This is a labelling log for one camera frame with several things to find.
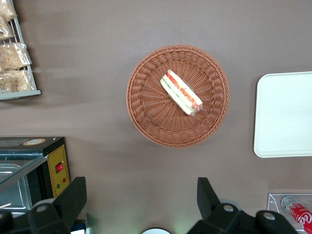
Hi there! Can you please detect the steel food pan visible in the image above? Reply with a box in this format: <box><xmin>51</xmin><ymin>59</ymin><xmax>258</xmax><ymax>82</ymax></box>
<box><xmin>0</xmin><ymin>163</ymin><xmax>33</xmax><ymax>213</ymax></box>

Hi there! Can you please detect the small white blue box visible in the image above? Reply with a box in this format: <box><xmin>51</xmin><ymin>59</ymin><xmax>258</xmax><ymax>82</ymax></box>
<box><xmin>70</xmin><ymin>213</ymin><xmax>94</xmax><ymax>234</ymax></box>

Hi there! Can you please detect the cream plastic tray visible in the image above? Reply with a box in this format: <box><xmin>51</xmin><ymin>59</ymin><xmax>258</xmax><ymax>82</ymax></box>
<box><xmin>253</xmin><ymin>71</ymin><xmax>312</xmax><ymax>158</ymax></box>

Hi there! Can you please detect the round brown wicker basket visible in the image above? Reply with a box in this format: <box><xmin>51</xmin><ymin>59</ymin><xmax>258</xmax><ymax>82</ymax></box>
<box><xmin>126</xmin><ymin>44</ymin><xmax>231</xmax><ymax>148</ymax></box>

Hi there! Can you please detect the clear acrylic can holder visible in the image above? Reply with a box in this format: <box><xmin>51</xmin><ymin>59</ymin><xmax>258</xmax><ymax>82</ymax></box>
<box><xmin>267</xmin><ymin>193</ymin><xmax>312</xmax><ymax>234</ymax></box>

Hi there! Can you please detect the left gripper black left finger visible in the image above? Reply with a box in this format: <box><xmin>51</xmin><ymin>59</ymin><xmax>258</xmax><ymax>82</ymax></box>
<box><xmin>0</xmin><ymin>176</ymin><xmax>88</xmax><ymax>234</ymax></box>

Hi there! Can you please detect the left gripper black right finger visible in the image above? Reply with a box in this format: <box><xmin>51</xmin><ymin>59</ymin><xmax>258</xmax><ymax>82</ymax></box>
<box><xmin>187</xmin><ymin>177</ymin><xmax>299</xmax><ymax>234</ymax></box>

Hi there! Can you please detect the white round cup rim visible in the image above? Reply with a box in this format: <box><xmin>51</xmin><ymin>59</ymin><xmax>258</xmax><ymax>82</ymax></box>
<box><xmin>140</xmin><ymin>227</ymin><xmax>172</xmax><ymax>234</ymax></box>

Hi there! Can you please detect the black food warmer yellow panel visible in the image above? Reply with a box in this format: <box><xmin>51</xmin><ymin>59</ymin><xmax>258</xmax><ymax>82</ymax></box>
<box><xmin>0</xmin><ymin>136</ymin><xmax>72</xmax><ymax>216</ymax></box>

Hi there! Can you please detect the grey wire snack rack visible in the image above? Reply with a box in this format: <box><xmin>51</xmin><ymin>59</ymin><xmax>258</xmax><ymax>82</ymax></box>
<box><xmin>0</xmin><ymin>0</ymin><xmax>42</xmax><ymax>101</ymax></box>

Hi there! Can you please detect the plastic-wrapped sandwich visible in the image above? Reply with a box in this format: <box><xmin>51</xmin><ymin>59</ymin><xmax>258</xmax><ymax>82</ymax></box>
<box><xmin>159</xmin><ymin>69</ymin><xmax>204</xmax><ymax>117</ymax></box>

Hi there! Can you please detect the red cola can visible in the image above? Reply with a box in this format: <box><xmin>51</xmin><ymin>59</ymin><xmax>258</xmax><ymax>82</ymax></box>
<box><xmin>280</xmin><ymin>195</ymin><xmax>312</xmax><ymax>234</ymax></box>

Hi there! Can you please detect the clear bag of snacks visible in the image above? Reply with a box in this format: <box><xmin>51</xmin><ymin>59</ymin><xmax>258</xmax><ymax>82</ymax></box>
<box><xmin>0</xmin><ymin>16</ymin><xmax>15</xmax><ymax>40</ymax></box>
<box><xmin>0</xmin><ymin>69</ymin><xmax>35</xmax><ymax>94</ymax></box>
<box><xmin>0</xmin><ymin>42</ymin><xmax>33</xmax><ymax>72</ymax></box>
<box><xmin>0</xmin><ymin>0</ymin><xmax>18</xmax><ymax>22</ymax></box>

